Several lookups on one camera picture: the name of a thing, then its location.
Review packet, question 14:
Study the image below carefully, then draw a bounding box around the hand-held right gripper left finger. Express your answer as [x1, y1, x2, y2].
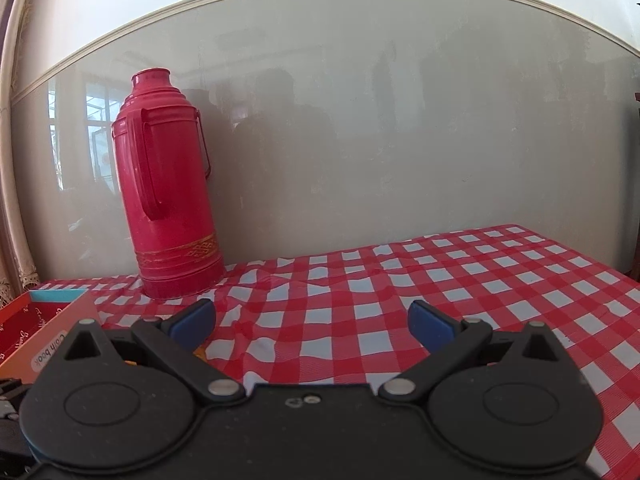
[36, 299, 247, 407]

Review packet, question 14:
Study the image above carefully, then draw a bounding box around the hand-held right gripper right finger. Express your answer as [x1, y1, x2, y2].
[378, 300, 583, 406]

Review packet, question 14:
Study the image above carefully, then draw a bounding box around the red orange cardboard box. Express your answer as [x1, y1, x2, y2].
[0, 287, 103, 377]

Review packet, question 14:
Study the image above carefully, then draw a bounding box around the red white checkered tablecloth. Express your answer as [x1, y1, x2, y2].
[37, 224, 640, 480]

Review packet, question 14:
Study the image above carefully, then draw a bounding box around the red thermos flask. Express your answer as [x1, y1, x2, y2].
[111, 67, 226, 301]

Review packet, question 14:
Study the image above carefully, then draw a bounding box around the beige lace curtain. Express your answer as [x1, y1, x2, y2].
[0, 0, 42, 307]

